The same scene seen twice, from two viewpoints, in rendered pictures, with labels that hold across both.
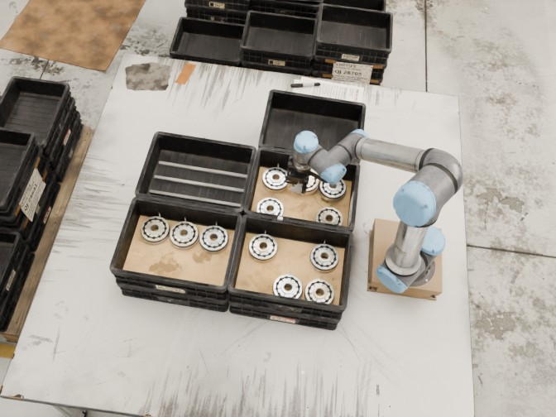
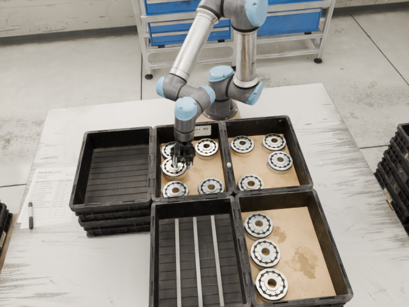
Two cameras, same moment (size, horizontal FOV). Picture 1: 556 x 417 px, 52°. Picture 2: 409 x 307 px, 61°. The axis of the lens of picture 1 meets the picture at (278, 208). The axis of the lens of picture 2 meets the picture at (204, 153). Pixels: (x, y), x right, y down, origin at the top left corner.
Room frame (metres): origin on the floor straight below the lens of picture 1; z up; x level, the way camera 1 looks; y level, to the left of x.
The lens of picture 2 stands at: (1.17, 0.84, 1.97)
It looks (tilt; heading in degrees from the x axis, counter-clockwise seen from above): 48 degrees down; 264
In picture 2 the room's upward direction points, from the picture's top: 3 degrees counter-clockwise
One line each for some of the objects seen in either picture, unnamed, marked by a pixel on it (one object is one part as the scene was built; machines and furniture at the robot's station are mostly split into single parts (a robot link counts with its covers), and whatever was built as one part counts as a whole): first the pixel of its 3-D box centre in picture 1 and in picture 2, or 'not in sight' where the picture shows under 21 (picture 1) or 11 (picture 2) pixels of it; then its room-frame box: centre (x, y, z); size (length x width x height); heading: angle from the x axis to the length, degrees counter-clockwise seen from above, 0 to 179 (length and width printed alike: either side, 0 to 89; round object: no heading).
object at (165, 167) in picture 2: (304, 179); (174, 165); (1.20, -0.09, 0.88); 0.10 x 0.10 x 0.01
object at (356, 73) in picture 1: (352, 73); not in sight; (2.24, -0.32, 0.41); 0.31 x 0.02 x 0.16; 88
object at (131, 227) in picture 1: (179, 249); (285, 249); (0.86, 0.33, 0.87); 0.40 x 0.30 x 0.11; 86
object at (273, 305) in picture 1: (291, 267); (262, 160); (0.83, -0.07, 0.87); 0.40 x 0.30 x 0.11; 86
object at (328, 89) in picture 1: (327, 98); (50, 194); (1.78, -0.17, 0.70); 0.33 x 0.23 x 0.01; 88
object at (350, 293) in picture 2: (178, 242); (287, 242); (0.86, 0.33, 0.92); 0.40 x 0.30 x 0.02; 86
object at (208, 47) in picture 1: (209, 53); not in sight; (2.42, 0.49, 0.26); 0.40 x 0.30 x 0.23; 88
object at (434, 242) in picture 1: (424, 246); (221, 81); (0.93, -0.51, 0.96); 0.13 x 0.12 x 0.14; 140
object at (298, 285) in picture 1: (287, 288); (280, 160); (0.76, -0.06, 0.86); 0.10 x 0.10 x 0.01
